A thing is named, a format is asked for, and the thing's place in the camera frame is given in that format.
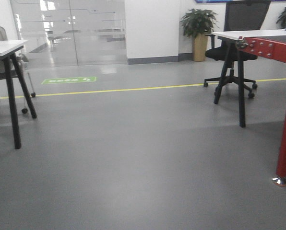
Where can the white table left black legs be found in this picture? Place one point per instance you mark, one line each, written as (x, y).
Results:
(8, 50)

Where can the black mesh office chair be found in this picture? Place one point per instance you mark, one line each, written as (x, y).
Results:
(241, 15)

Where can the white table right black legs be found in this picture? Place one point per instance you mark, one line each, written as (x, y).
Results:
(232, 36)

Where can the green floor sticker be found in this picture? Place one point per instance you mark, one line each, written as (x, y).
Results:
(69, 80)

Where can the white table black legs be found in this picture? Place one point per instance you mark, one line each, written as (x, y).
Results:
(8, 50)
(232, 36)

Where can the potted plant yellow pot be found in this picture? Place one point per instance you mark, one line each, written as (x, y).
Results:
(197, 24)

